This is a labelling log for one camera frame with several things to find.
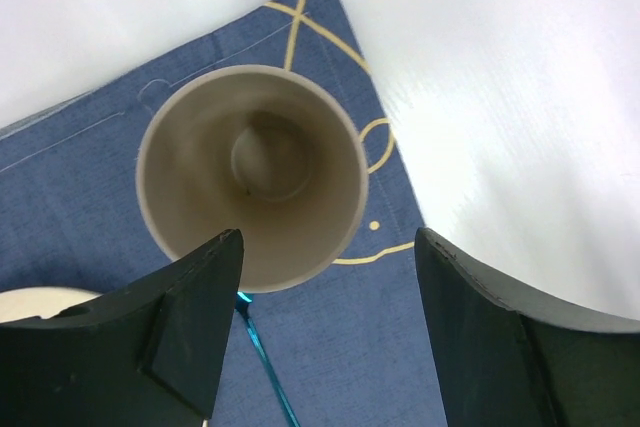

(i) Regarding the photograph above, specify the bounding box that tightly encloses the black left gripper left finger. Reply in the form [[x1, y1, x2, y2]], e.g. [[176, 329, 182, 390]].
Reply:
[[1, 230, 244, 426]]

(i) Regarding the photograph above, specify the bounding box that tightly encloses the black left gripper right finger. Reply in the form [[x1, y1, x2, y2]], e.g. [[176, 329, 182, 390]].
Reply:
[[414, 228, 639, 426]]

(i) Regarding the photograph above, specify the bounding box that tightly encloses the blue metal spoon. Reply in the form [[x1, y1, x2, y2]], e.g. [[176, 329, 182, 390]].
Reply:
[[235, 291, 301, 427]]

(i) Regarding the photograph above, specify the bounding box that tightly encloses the cream round plate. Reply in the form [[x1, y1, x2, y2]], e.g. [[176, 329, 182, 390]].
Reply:
[[0, 287, 100, 323]]

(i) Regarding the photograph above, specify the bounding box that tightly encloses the blue cloth placemat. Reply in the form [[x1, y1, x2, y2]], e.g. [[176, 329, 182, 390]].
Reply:
[[1, 0, 446, 426]]

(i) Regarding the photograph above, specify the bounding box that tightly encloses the beige speckled cup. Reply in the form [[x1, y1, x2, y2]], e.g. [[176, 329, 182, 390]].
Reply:
[[135, 65, 369, 294]]

